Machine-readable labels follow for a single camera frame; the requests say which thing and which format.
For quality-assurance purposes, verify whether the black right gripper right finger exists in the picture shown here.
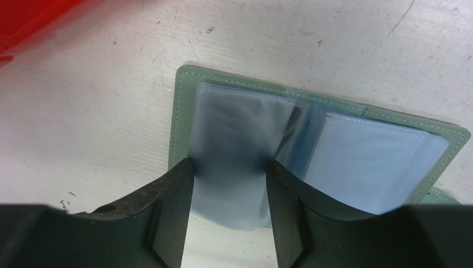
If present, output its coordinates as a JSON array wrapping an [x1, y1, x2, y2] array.
[[266, 161, 472, 267]]

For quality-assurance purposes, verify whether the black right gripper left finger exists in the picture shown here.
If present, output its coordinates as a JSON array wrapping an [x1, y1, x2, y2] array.
[[1, 158, 195, 267]]

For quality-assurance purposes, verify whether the green leather card holder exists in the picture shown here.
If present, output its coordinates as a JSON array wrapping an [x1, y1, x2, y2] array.
[[168, 65, 471, 230]]

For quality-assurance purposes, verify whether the red right bin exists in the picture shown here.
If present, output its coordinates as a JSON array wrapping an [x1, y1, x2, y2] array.
[[1, 0, 97, 67]]

